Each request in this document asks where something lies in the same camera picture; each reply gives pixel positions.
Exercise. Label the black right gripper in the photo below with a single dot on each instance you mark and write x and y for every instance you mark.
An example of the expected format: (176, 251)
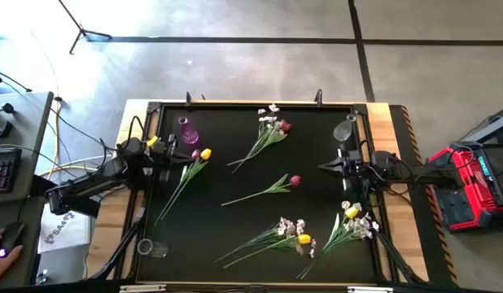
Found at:
(355, 167)

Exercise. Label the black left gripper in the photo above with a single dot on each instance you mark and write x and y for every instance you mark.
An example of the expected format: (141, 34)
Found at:
(162, 158)

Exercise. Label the white artificial flower bunch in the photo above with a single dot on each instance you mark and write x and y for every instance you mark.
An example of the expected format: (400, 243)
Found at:
(290, 228)
(273, 108)
(359, 228)

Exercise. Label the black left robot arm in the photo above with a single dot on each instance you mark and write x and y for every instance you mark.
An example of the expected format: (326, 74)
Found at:
(93, 181)

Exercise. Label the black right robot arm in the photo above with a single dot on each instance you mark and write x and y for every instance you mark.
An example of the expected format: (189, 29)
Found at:
(430, 177)

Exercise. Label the purple glass vase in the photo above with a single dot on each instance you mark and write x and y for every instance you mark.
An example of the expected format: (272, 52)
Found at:
(189, 135)

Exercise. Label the clear glass vase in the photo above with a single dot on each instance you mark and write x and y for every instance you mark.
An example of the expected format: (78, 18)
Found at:
(343, 131)

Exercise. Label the yellow tape tag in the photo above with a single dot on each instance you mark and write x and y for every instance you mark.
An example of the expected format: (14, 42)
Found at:
(152, 141)

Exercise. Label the black table clamp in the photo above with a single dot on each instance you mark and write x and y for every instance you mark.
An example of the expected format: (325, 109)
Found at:
(189, 99)
(318, 98)

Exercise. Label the black table mat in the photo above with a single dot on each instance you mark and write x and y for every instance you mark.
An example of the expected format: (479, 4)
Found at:
(194, 252)

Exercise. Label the clear glass cup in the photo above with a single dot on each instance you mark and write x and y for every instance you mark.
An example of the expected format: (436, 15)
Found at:
(154, 248)

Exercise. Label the red and black toolbox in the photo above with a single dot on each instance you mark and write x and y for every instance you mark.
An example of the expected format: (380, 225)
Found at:
(463, 203)

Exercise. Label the black hazard-striped floor strip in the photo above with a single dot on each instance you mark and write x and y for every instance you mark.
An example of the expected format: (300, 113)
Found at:
(432, 260)

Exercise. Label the white printed paper sheet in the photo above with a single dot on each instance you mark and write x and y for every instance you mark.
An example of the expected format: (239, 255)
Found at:
(68, 238)

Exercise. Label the black tripod stand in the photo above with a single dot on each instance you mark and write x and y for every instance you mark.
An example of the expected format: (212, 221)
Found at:
(84, 31)

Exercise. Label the grey desk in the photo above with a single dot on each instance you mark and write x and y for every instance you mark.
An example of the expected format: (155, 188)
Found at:
(23, 134)

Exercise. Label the black backlit keyboard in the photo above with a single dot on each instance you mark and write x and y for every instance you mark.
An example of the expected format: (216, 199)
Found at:
(5, 171)

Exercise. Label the small silver caster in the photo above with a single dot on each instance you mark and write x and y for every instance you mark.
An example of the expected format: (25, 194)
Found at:
(41, 277)

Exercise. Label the black computer mouse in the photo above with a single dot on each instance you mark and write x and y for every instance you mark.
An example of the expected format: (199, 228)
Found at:
(11, 236)

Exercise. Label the person's hand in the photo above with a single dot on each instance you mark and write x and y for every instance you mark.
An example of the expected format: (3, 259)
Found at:
(1, 266)

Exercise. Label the black frame strut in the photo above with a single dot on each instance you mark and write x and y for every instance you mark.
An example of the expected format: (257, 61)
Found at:
(121, 248)
(398, 260)

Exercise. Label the silver table bracket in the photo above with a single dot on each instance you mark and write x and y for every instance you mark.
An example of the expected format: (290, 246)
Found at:
(369, 289)
(141, 288)

